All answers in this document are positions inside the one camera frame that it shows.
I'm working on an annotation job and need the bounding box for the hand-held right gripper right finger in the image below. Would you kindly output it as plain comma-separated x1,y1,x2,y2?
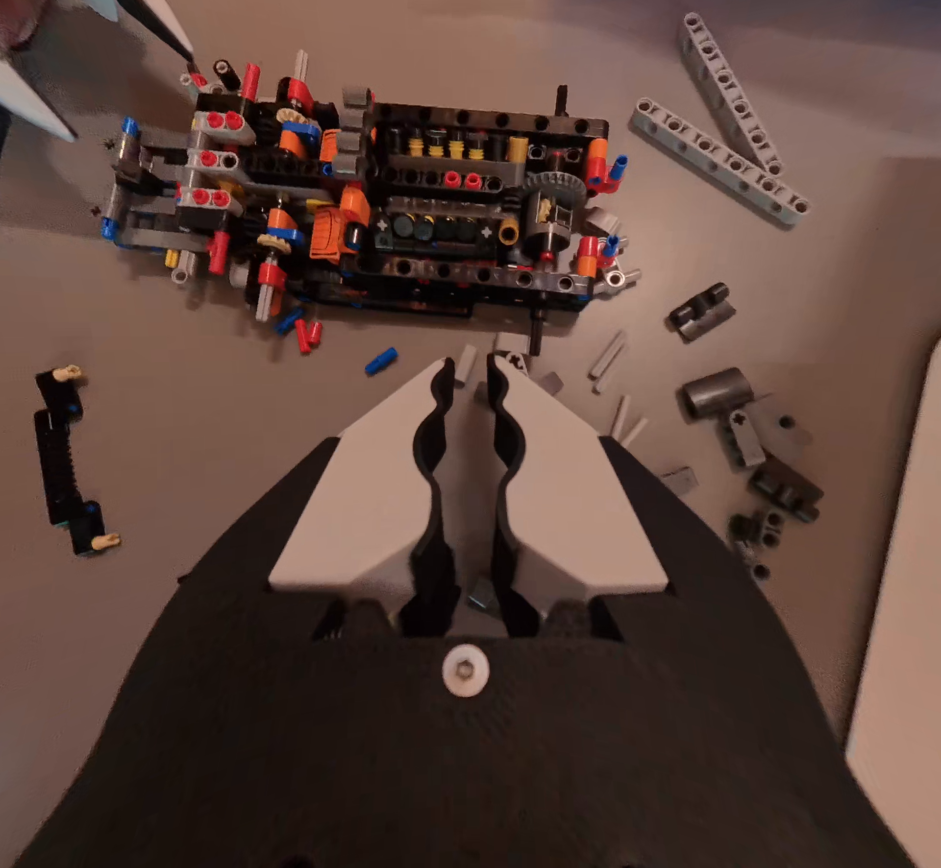
485,352,671,640

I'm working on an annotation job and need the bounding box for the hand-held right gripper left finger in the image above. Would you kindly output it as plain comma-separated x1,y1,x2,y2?
268,357,462,638

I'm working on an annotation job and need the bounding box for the lego car chassis model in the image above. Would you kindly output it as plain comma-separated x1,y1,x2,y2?
99,48,641,356

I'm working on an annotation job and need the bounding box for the black lego gear rack assembly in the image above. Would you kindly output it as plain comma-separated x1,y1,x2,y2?
33,364,122,557

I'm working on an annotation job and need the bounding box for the small dark lego connector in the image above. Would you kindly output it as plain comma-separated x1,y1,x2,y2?
728,508,785,550

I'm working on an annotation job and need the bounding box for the grey cross-hole lego connector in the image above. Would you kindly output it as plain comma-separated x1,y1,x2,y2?
719,409,769,473

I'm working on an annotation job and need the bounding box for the dark grey lego cylinder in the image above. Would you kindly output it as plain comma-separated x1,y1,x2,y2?
680,367,755,421

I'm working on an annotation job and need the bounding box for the dark grey lego connector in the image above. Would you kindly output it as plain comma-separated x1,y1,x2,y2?
747,460,825,523

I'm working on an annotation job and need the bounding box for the light grey lego plate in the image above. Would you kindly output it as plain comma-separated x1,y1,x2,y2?
757,409,814,465

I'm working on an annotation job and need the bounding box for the black lego connector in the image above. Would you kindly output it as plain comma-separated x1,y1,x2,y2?
667,282,737,342

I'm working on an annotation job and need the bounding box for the light grey lego beam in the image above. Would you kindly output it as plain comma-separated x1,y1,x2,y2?
630,98,811,227
678,12,785,176

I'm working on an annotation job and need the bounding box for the white monitor stand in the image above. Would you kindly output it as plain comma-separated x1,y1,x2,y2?
844,334,941,868

